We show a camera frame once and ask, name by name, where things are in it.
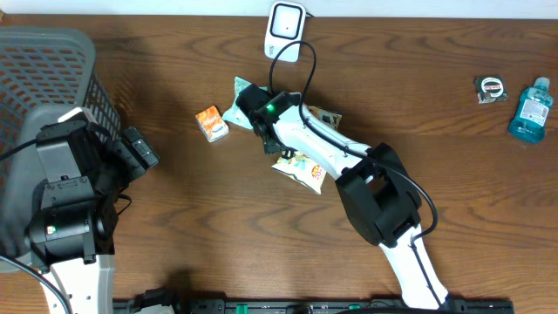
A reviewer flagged white barcode scanner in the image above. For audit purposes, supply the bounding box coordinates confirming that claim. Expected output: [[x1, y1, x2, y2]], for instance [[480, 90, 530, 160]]
[[264, 1, 307, 59]]

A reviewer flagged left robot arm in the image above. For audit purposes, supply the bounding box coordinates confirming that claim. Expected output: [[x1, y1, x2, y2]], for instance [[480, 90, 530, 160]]
[[26, 120, 159, 313]]

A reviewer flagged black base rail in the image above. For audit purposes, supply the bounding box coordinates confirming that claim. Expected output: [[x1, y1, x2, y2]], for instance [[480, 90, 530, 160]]
[[112, 297, 515, 314]]

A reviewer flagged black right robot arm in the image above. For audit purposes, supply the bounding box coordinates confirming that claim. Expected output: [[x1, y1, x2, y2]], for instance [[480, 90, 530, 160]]
[[236, 87, 449, 310]]

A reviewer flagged small orange packet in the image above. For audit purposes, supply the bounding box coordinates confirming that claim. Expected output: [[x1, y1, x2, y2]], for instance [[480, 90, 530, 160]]
[[195, 106, 229, 142]]

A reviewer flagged blue mouthwash bottle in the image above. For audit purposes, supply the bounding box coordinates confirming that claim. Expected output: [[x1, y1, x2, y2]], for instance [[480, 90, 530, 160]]
[[508, 77, 554, 144]]

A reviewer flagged grey plastic mesh basket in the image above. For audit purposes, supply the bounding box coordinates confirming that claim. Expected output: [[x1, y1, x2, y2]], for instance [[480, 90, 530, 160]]
[[1, 26, 121, 265]]

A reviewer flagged small green round-logo box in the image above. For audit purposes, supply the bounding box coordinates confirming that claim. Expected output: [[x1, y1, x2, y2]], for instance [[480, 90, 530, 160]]
[[473, 76, 508, 105]]

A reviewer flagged teal snack pack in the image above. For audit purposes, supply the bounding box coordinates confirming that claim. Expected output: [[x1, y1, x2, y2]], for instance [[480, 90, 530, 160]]
[[222, 77, 253, 130]]

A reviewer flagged yellow snack bag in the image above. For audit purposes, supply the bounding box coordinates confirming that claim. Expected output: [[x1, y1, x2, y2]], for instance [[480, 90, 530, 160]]
[[271, 106, 342, 195]]

